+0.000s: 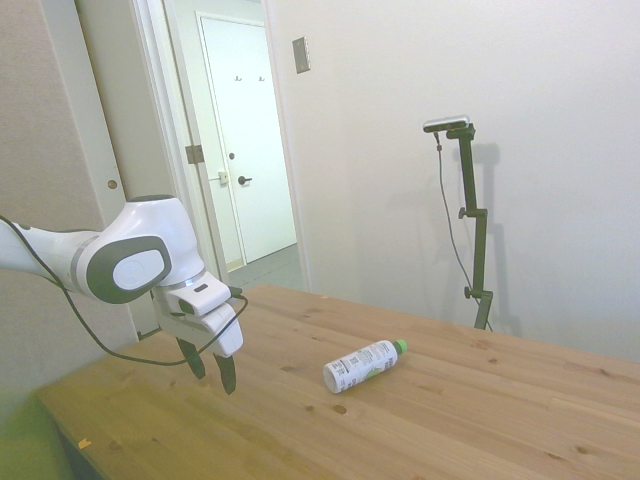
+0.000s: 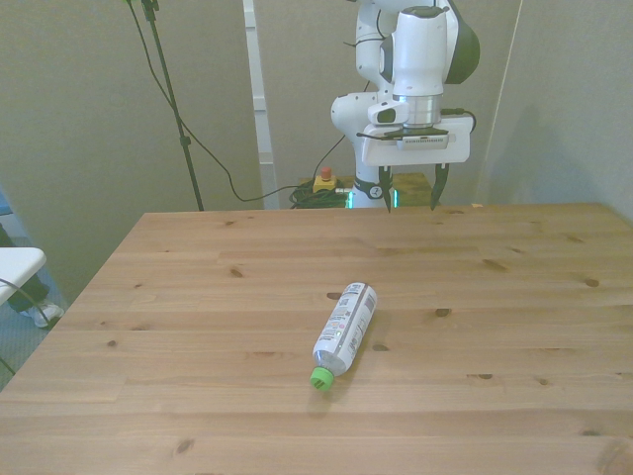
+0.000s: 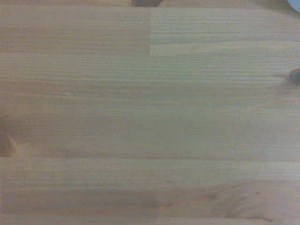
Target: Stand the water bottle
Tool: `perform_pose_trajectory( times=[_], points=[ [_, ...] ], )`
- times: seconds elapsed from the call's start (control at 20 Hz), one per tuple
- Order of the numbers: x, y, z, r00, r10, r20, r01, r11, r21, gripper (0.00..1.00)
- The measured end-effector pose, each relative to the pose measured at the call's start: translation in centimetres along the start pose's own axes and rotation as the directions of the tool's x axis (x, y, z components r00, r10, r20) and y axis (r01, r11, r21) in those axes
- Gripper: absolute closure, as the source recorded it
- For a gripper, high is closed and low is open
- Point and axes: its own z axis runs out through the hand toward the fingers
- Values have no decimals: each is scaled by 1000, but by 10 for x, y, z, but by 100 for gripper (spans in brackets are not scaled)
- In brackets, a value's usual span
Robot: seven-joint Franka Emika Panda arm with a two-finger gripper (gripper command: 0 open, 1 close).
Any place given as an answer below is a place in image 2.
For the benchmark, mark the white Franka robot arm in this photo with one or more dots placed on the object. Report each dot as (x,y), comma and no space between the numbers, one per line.
(420,49)

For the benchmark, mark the white side table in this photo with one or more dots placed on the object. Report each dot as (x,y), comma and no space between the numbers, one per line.
(20,267)

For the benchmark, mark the clear bottle with green cap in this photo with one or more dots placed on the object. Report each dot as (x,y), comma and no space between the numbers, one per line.
(348,321)

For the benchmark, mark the white partition post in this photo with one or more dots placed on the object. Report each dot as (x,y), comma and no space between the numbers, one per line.
(258,99)

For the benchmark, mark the black tripod pole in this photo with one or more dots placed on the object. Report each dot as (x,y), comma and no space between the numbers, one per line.
(185,142)

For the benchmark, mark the white sneaker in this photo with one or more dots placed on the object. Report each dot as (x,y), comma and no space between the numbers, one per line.
(44,314)

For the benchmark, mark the yellow emergency stop box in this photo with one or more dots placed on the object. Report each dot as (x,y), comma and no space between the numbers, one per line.
(325,185)

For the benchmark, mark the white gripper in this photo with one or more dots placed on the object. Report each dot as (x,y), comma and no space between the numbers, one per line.
(420,157)

